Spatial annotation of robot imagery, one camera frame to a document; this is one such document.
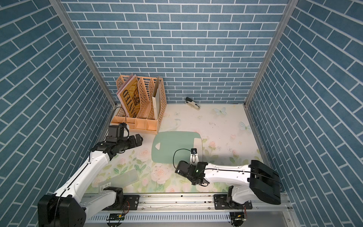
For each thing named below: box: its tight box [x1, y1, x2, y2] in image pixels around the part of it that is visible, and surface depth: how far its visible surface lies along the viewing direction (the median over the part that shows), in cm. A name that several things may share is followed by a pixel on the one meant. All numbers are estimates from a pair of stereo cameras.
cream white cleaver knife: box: [193, 137, 203, 163], surface depth 98 cm
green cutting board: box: [151, 131, 201, 165], surface depth 100 cm
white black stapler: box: [185, 96, 201, 111], surface depth 121 cm
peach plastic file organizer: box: [111, 74, 167, 135], surface depth 102 cm
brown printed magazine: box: [116, 73, 139, 118], surface depth 96 cm
